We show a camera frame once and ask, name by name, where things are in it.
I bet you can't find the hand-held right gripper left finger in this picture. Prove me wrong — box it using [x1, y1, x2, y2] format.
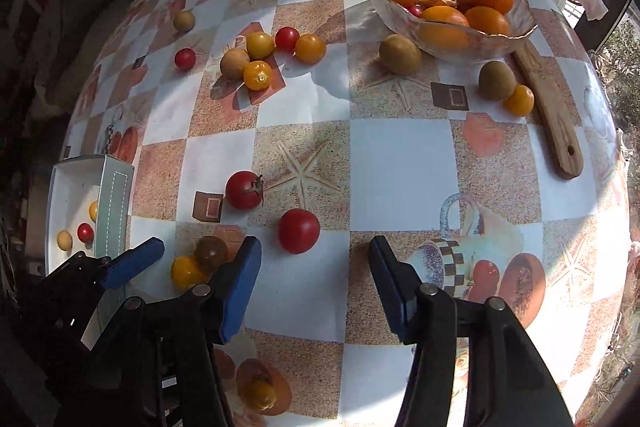
[55, 237, 262, 427]

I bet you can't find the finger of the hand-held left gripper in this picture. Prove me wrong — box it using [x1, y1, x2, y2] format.
[42, 237, 166, 291]

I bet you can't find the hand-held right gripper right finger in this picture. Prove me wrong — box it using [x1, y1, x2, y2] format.
[369, 235, 576, 427]

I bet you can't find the brown cherry tomato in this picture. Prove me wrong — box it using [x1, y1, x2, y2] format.
[194, 236, 231, 273]

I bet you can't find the large red tomato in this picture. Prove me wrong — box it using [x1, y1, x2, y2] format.
[278, 208, 321, 255]

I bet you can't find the white cardboard box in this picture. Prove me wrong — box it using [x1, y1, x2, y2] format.
[45, 154, 136, 279]

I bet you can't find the red tomato with stem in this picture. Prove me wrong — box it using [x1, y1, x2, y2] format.
[225, 171, 265, 210]

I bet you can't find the checkered printed tablecloth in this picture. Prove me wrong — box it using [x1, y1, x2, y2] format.
[60, 0, 632, 427]

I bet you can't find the large kiwi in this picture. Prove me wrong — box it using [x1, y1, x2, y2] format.
[378, 34, 422, 75]

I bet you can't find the long wooden board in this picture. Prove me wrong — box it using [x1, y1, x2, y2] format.
[385, 0, 584, 180]

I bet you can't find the scalloped glass bowl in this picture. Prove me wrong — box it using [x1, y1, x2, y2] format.
[360, 0, 539, 60]

